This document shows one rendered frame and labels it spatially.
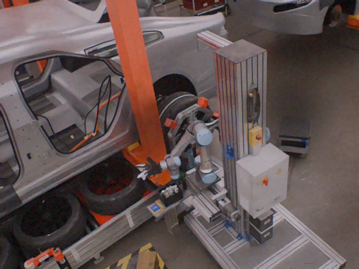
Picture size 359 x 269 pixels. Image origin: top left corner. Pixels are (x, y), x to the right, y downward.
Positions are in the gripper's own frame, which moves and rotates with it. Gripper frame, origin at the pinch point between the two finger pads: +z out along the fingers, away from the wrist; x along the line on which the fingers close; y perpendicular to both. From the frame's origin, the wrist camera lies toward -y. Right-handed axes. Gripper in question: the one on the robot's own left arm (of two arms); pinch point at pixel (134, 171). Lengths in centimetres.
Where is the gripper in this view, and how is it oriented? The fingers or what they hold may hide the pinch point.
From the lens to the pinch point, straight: 286.4
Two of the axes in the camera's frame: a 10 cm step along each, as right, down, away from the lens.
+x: -2.7, -4.5, 8.5
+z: -9.5, 2.8, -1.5
